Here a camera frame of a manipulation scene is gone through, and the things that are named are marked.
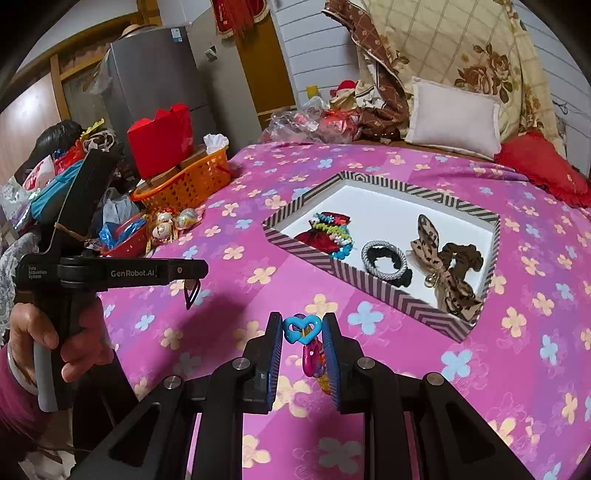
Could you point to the dark brown scrunchie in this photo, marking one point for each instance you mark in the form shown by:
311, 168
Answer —
456, 261

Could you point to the person's left hand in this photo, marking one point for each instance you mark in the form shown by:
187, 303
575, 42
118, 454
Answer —
80, 352

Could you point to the maroon sleeve forearm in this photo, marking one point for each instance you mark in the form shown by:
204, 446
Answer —
22, 422

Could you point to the clear plastic bag of items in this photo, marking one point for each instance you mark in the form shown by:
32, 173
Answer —
314, 122

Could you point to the red hanging decoration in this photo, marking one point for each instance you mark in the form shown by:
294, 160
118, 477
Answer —
238, 17

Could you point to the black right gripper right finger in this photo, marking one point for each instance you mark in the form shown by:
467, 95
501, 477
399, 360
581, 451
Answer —
342, 354

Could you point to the blue padded pouch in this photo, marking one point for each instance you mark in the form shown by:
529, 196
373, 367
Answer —
47, 205

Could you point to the beige floral quilt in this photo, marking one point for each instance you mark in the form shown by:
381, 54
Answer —
477, 46

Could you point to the red gift bag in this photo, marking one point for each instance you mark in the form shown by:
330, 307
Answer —
162, 142

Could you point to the striped chevron gift box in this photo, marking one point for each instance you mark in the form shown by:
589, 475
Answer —
384, 221

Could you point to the pink floral bedsheet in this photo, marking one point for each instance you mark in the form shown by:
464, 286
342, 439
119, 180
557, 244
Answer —
525, 367

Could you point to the red satin hair bow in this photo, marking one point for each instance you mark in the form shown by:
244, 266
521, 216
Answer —
329, 233

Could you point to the red plastic bowl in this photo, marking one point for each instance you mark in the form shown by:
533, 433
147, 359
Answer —
127, 240

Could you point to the white square pillow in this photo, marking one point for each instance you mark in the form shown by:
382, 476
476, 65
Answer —
453, 119

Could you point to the foil wrapped candy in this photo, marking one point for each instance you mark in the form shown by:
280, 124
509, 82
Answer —
162, 228
187, 219

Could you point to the orange plastic basket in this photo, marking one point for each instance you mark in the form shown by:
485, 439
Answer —
188, 187

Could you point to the grey refrigerator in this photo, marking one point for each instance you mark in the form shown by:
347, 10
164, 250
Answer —
149, 69

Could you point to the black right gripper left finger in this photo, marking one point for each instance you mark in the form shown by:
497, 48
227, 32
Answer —
263, 352

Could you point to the leopard print hair bow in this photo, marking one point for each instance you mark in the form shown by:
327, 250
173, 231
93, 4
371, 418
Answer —
424, 250

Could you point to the red cushion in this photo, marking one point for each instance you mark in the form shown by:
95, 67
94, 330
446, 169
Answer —
532, 155

